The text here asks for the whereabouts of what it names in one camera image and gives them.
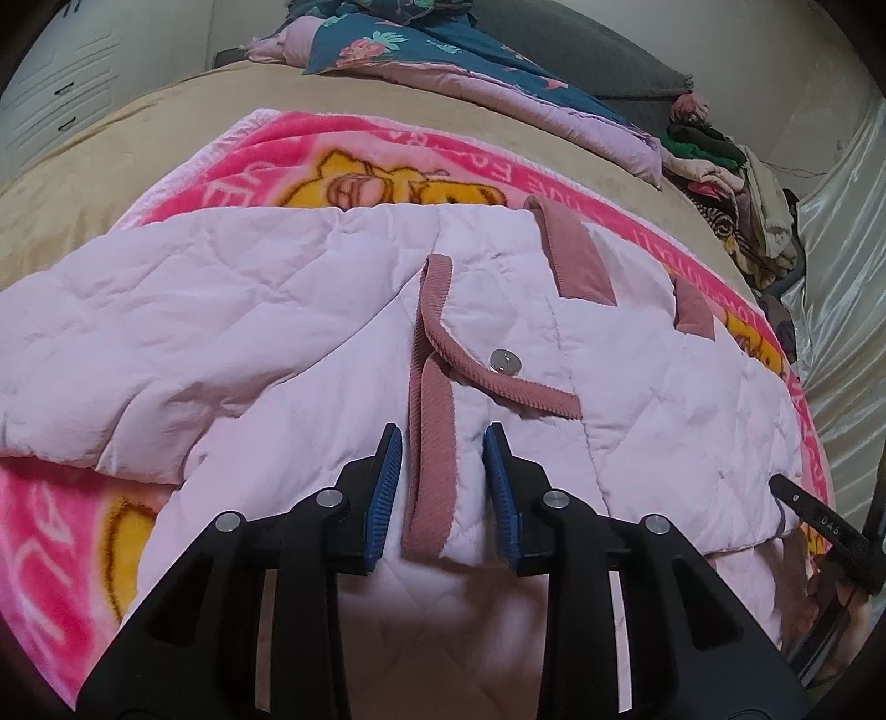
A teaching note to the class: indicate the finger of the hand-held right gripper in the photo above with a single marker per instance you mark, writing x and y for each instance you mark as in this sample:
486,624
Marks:
813,516

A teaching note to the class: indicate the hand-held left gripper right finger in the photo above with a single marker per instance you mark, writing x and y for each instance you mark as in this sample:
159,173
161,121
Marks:
500,484

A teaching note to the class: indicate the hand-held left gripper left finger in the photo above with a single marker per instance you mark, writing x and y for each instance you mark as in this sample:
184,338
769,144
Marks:
387,478

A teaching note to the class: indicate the pink quilted jacket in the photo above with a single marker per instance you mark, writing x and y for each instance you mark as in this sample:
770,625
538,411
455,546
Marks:
277,332

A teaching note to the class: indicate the pile of clothes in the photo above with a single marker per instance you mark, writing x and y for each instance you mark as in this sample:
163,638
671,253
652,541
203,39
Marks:
720,180

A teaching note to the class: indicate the person's right hand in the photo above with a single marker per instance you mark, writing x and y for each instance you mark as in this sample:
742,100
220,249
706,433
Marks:
824,585

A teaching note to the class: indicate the white satin curtain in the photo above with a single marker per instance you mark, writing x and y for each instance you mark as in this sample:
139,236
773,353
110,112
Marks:
844,277

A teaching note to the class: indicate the pink printed blanket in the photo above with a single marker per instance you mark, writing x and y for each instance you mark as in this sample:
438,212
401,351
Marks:
62,540

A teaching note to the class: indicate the beige bed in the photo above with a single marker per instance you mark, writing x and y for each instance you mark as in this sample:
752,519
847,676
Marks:
173,124

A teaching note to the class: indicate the blue floral quilt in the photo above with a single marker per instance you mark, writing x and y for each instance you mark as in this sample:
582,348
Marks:
484,62

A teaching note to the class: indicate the white wardrobe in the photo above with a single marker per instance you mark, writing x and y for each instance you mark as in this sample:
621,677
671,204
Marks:
62,69

